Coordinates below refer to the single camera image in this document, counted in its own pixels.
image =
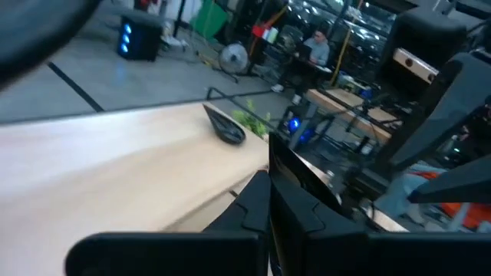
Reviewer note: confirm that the small wooden shelf black legs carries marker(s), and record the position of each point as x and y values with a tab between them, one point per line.
115	161

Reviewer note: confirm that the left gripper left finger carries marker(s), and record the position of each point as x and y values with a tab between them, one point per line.
253	214

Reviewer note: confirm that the person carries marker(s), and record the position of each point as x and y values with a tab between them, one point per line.
460	214
318	50

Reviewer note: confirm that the grey floor fan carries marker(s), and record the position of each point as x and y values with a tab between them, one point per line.
233	58

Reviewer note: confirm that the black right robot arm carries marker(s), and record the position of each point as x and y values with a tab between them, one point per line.
441	107

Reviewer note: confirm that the green plant white pot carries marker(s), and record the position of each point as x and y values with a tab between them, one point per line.
251	122

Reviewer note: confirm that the wooden background table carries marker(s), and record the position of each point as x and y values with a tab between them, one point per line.
345	97

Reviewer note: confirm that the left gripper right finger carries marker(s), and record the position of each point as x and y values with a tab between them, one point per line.
307	245

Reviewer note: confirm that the black computer tower blue lights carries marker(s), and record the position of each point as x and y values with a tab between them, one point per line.
301	128
138	36

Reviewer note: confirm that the black teardrop mini plate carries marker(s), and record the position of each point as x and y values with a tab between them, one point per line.
291	165
226	130

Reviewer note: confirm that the green panel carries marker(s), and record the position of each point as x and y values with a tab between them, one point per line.
209	17

